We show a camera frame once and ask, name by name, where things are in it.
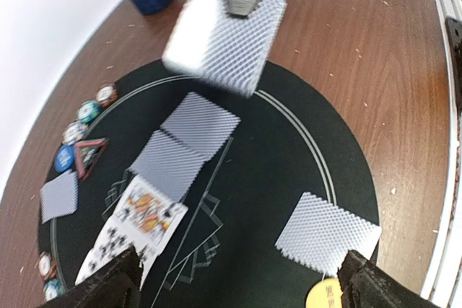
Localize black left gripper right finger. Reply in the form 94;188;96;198
337;250;435;308

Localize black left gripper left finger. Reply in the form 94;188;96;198
42;248;141;308

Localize orange big blind button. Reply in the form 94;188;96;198
305;278;342;308

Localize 50 chips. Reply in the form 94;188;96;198
77;100;100;124
43;278;66;302

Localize blue-backed playing cards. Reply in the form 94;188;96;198
275;192;382;277

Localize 100 chips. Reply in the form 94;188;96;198
38;252;56;281
95;84;118;108

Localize king face card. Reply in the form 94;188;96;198
113;175;188;253

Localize face-down board card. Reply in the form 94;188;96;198
130;130;204;202
161;92;240;161

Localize red triangular all-in marker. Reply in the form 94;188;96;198
74;138;109;180

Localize blue small blind button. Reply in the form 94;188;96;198
53;145;76;173

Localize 10 chips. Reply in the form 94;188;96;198
62;121;88;146

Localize grey card deck box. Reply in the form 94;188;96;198
162;0;287;97

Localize round black poker mat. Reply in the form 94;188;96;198
38;61;379;307

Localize aluminium front rail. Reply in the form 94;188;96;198
420;0;461;307

